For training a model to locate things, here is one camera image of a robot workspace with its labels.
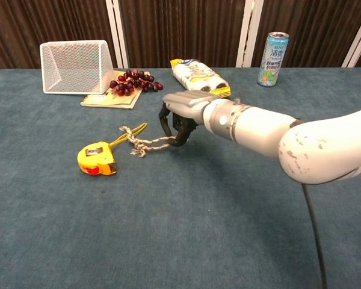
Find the brown curtain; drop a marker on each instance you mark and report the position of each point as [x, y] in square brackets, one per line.
[180, 30]

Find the packaged snack rolls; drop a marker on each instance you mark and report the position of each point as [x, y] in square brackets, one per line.
[198, 76]

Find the spiral notebook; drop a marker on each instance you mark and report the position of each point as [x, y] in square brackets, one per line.
[114, 97]

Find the light blue drink can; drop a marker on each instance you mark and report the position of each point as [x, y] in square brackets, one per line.
[272, 60]

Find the white frame post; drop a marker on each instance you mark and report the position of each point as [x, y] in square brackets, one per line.
[248, 33]
[356, 48]
[117, 33]

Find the yellow tape measure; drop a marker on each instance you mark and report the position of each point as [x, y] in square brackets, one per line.
[97, 158]

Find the white mesh basket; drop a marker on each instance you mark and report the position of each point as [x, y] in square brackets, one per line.
[75, 67]

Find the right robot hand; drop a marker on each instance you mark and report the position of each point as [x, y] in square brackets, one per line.
[180, 114]

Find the red grape bunch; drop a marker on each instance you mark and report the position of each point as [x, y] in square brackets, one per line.
[135, 82]

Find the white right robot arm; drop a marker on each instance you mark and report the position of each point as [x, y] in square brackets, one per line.
[288, 135]

